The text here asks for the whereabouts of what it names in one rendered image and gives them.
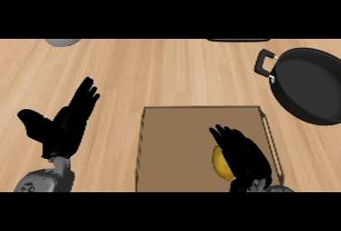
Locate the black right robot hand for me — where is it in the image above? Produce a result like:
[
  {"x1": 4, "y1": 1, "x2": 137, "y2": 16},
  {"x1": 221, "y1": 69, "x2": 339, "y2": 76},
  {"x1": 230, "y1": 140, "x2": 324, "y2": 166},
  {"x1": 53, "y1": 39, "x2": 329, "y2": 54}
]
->
[{"x1": 208, "y1": 124, "x2": 273, "y2": 193}]

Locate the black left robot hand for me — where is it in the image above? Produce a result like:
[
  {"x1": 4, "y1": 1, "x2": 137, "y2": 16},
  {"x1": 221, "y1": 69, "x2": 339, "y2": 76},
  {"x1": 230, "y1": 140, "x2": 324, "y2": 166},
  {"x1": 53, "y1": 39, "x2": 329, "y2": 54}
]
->
[{"x1": 16, "y1": 76, "x2": 101, "y2": 160}]

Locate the yellow lemon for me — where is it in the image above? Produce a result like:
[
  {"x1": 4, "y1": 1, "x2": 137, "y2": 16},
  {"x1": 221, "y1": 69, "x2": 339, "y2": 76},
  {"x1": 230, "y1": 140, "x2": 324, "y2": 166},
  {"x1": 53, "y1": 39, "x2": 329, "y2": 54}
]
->
[{"x1": 211, "y1": 144, "x2": 236, "y2": 182}]

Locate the brown wooden tray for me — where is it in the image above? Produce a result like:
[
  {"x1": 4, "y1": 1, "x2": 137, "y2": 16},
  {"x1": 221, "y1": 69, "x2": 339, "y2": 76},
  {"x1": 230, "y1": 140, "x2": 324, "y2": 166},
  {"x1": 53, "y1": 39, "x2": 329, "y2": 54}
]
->
[{"x1": 134, "y1": 105, "x2": 286, "y2": 193}]

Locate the grey round object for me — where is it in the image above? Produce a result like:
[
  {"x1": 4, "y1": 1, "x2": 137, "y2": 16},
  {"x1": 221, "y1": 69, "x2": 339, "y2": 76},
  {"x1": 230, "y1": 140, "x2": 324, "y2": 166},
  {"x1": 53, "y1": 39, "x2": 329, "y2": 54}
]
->
[{"x1": 42, "y1": 38, "x2": 82, "y2": 48}]

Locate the black flat object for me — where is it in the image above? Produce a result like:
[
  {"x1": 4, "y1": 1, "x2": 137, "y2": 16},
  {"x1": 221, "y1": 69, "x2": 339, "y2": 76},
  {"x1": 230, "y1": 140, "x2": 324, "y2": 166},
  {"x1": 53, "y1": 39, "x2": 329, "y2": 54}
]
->
[{"x1": 205, "y1": 38, "x2": 271, "y2": 42}]

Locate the black pot with handle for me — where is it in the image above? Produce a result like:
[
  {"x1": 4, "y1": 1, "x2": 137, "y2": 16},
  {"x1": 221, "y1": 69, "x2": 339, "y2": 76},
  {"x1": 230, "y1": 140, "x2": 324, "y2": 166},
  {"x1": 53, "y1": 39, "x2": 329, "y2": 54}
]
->
[{"x1": 252, "y1": 47, "x2": 341, "y2": 126}]

